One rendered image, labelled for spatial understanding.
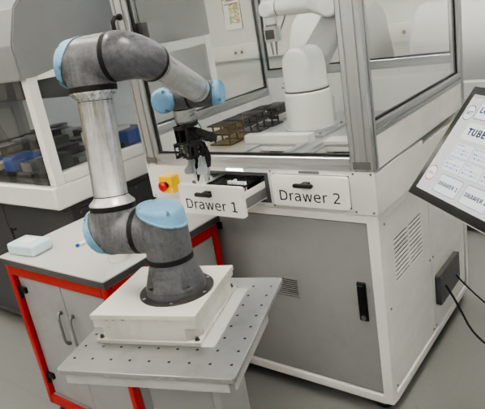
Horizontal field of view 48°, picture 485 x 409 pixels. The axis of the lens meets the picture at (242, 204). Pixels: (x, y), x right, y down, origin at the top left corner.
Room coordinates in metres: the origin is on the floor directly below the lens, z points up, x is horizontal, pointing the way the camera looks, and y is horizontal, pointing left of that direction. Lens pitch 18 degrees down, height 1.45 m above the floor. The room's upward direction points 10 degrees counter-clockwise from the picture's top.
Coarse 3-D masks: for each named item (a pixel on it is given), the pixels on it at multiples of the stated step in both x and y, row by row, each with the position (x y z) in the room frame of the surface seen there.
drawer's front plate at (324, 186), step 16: (272, 176) 1.83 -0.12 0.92; (288, 176) 1.79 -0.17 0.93; (304, 176) 1.75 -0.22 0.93; (320, 176) 1.72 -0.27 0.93; (336, 176) 1.69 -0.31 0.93; (288, 192) 1.80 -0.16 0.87; (304, 192) 1.76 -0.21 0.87; (320, 192) 1.72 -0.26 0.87; (336, 192) 1.68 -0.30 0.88; (320, 208) 1.72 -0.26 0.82; (336, 208) 1.68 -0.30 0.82
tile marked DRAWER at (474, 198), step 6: (468, 186) 1.16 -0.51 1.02; (468, 192) 1.14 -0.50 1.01; (474, 192) 1.13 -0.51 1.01; (480, 192) 1.11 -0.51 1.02; (462, 198) 1.15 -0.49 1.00; (468, 198) 1.13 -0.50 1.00; (474, 198) 1.11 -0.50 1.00; (480, 198) 1.10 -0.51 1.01; (462, 204) 1.13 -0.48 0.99; (468, 204) 1.12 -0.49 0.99; (474, 204) 1.10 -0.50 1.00; (480, 204) 1.09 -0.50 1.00; (474, 210) 1.09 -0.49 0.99; (480, 210) 1.08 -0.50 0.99
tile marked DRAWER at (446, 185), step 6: (444, 174) 1.26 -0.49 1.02; (438, 180) 1.26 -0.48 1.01; (444, 180) 1.24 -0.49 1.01; (450, 180) 1.22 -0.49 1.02; (456, 180) 1.21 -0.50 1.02; (438, 186) 1.25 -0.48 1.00; (444, 186) 1.23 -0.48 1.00; (450, 186) 1.21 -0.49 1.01; (456, 186) 1.19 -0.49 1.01; (438, 192) 1.24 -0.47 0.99; (444, 192) 1.21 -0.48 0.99; (450, 192) 1.20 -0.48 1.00; (456, 192) 1.18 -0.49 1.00; (450, 198) 1.18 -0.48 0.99
